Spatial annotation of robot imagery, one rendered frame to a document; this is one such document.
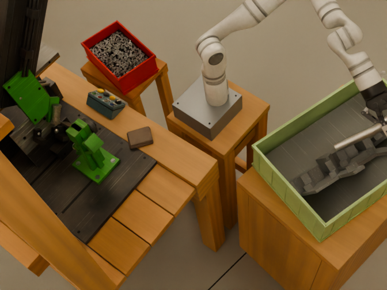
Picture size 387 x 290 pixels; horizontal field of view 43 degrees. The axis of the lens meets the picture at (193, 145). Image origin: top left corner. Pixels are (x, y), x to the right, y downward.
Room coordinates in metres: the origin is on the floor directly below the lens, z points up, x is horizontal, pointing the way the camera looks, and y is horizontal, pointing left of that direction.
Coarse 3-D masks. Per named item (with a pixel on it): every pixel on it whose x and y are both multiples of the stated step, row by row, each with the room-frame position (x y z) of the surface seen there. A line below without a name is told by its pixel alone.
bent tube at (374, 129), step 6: (372, 126) 0.84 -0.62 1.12; (378, 126) 0.82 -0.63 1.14; (384, 126) 0.75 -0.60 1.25; (360, 132) 0.83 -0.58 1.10; (366, 132) 0.82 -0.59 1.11; (372, 132) 0.81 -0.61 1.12; (378, 132) 0.81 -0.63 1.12; (384, 132) 0.74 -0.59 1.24; (348, 138) 0.83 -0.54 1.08; (354, 138) 0.82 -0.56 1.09; (360, 138) 0.81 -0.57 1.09; (336, 144) 0.83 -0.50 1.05; (342, 144) 0.82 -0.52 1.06; (348, 144) 0.81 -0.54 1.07; (336, 150) 0.81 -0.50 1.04
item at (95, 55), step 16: (112, 32) 1.77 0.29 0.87; (128, 32) 1.70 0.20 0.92; (96, 48) 1.68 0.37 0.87; (112, 48) 1.65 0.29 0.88; (128, 48) 1.64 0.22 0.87; (144, 48) 1.60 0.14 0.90; (96, 64) 1.61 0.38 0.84; (112, 64) 1.55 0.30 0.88; (128, 64) 1.53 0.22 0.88; (144, 64) 1.49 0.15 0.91; (112, 80) 1.49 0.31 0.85; (128, 80) 1.45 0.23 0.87; (144, 80) 1.49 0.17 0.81
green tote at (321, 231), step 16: (352, 80) 1.16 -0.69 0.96; (384, 80) 1.13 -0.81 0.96; (336, 96) 1.11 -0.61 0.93; (352, 96) 1.16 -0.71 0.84; (304, 112) 1.05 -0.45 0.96; (320, 112) 1.08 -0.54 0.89; (288, 128) 1.01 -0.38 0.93; (304, 128) 1.05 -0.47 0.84; (256, 144) 0.94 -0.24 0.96; (272, 144) 0.98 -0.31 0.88; (256, 160) 0.92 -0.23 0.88; (272, 176) 0.83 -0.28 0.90; (288, 192) 0.75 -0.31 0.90; (368, 192) 0.67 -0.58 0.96; (384, 192) 0.70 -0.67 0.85; (304, 208) 0.67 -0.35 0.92; (352, 208) 0.62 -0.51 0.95; (304, 224) 0.65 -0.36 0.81; (320, 224) 0.59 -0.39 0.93; (336, 224) 0.60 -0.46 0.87; (320, 240) 0.58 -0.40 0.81
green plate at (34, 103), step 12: (12, 84) 1.20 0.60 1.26; (24, 84) 1.22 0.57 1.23; (36, 84) 1.24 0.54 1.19; (12, 96) 1.18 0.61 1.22; (24, 96) 1.20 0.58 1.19; (36, 96) 1.22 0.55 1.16; (48, 96) 1.23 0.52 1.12; (24, 108) 1.17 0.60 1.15; (36, 108) 1.19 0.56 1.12; (48, 108) 1.21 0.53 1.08; (36, 120) 1.16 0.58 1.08
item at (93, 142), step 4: (88, 136) 1.00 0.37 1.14; (92, 136) 0.99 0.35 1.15; (96, 136) 1.00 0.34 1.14; (84, 140) 0.99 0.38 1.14; (88, 140) 0.98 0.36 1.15; (92, 140) 0.98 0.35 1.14; (96, 140) 0.98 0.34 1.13; (100, 140) 0.98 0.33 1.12; (76, 144) 1.04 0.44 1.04; (84, 144) 0.97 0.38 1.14; (88, 144) 0.97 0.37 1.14; (92, 144) 0.97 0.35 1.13; (96, 144) 0.97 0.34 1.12; (100, 144) 0.97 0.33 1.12; (76, 148) 1.06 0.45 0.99; (88, 148) 0.96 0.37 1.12; (92, 148) 0.96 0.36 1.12; (96, 148) 0.96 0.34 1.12; (76, 152) 1.05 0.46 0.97; (80, 152) 1.02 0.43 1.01; (88, 152) 0.97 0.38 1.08; (92, 152) 0.95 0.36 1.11
